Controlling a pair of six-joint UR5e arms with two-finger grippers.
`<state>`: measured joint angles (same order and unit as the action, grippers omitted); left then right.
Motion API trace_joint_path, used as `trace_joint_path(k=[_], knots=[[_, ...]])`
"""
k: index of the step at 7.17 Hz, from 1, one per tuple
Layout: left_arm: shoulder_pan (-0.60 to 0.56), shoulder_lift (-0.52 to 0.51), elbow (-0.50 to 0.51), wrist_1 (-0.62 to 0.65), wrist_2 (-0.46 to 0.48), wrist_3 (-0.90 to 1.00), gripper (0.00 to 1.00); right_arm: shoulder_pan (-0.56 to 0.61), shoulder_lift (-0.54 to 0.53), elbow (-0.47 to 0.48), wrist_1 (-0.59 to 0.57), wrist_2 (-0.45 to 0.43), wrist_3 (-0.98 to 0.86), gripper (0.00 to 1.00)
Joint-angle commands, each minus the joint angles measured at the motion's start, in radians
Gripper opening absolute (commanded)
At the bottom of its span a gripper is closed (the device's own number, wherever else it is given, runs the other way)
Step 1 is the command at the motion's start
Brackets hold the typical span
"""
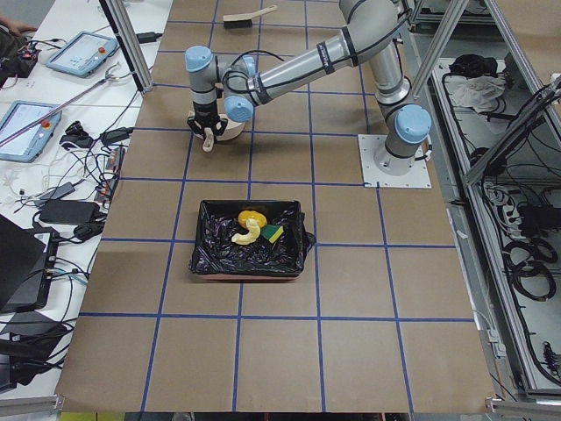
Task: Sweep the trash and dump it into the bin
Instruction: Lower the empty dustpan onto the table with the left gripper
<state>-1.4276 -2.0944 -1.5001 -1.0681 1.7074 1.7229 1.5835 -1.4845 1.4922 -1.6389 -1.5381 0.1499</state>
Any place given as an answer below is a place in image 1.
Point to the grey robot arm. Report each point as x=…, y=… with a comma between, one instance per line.
x=226, y=89

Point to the long reacher grabber tool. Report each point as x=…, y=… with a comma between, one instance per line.
x=23, y=116

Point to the toy croissant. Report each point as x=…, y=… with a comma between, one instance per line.
x=250, y=237

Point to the black laptop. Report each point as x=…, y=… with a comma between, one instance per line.
x=27, y=258

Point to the beige hand brush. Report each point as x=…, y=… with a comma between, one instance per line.
x=245, y=20

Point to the teach pendant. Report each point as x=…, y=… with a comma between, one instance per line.
x=27, y=148
x=83, y=54

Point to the yellow green sponge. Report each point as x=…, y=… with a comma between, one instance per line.
x=272, y=232

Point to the far teach pendant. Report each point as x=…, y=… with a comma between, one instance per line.
x=83, y=54

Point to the beige plastic dustpan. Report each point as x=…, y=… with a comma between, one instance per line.
x=233, y=129

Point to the near teach pendant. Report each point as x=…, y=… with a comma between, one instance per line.
x=27, y=148

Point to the black lined trash bin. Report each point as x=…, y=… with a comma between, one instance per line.
x=215, y=257

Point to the white crumpled cloth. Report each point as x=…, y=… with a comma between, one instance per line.
x=480, y=93

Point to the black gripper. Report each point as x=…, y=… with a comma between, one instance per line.
x=203, y=113

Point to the aluminium frame post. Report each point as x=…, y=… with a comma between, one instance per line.
x=122, y=28

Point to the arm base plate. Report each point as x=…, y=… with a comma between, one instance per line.
x=382, y=170

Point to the black power adapter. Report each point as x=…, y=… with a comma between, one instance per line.
x=68, y=212

